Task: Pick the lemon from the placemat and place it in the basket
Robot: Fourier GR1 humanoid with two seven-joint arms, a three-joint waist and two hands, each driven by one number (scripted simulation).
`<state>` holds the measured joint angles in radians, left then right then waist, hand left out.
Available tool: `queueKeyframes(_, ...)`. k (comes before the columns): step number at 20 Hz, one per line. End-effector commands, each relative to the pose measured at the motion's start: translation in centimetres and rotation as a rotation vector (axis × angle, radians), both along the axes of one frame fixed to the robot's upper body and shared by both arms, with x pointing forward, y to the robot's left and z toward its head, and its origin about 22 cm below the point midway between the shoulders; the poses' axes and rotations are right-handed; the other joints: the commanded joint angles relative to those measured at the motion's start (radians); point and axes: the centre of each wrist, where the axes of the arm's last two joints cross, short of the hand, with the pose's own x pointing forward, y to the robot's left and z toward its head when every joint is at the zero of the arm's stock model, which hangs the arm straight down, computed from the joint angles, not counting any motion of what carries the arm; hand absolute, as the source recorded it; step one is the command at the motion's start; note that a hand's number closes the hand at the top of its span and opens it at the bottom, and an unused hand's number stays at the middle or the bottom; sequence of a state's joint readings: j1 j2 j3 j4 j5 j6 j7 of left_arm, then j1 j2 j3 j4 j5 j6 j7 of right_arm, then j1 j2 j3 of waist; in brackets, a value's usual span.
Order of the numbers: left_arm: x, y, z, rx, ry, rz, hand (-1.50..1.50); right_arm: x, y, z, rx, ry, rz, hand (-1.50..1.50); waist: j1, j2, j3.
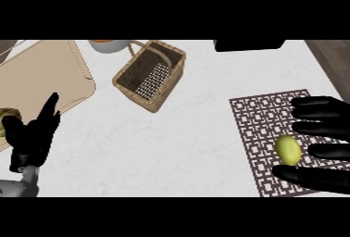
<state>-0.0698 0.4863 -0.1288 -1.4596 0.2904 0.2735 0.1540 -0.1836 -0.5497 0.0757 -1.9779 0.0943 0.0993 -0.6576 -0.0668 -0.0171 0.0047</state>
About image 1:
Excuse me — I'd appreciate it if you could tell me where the brown patterned placemat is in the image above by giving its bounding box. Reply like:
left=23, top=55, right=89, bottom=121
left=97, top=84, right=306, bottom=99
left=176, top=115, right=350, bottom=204
left=230, top=89, right=350, bottom=198

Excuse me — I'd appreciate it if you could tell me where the yellow lemon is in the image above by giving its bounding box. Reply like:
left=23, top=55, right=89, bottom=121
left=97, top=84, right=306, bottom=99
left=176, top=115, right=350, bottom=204
left=275, top=134, right=305, bottom=167

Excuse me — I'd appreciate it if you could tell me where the tan cutting board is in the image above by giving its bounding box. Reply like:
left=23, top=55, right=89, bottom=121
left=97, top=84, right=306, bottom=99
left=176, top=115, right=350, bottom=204
left=0, top=40, right=98, bottom=153

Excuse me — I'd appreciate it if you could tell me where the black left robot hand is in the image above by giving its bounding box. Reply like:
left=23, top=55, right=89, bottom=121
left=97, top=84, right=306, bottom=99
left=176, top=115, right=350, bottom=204
left=0, top=92, right=64, bottom=174

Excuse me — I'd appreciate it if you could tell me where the black appliance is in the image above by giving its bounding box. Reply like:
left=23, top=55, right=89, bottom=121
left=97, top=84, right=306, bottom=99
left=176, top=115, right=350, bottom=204
left=212, top=40, right=287, bottom=53

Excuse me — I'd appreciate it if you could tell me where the wicker basket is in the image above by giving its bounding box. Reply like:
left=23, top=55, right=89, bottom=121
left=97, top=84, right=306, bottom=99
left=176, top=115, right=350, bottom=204
left=111, top=40, right=188, bottom=114

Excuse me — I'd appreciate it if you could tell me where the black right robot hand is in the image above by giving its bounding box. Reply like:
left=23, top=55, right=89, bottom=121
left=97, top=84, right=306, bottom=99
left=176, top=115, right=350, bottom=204
left=271, top=95, right=350, bottom=195

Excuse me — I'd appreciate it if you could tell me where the white cup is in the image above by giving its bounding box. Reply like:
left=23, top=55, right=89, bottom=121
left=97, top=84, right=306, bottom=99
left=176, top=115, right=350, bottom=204
left=88, top=40, right=135, bottom=55

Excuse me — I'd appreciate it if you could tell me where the dark wooden cabinet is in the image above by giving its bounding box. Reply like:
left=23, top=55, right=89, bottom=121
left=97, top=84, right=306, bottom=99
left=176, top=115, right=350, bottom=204
left=305, top=40, right=350, bottom=105

